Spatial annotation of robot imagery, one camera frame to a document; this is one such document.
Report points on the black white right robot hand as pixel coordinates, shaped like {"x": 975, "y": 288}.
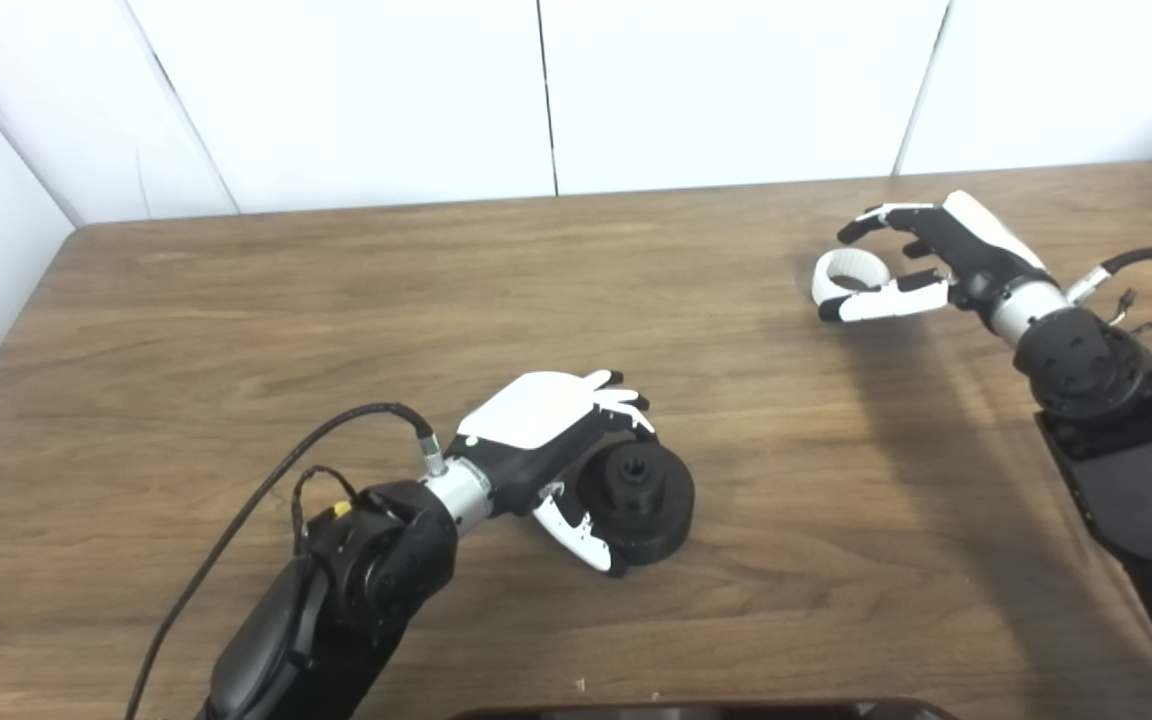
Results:
{"x": 976, "y": 250}

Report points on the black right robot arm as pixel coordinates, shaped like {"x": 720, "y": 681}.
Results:
{"x": 1126, "y": 460}

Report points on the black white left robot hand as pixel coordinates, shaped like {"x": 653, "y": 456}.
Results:
{"x": 536, "y": 415}

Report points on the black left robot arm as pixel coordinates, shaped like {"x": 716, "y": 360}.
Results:
{"x": 376, "y": 570}

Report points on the round black plastic part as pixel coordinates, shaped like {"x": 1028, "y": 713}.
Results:
{"x": 651, "y": 520}

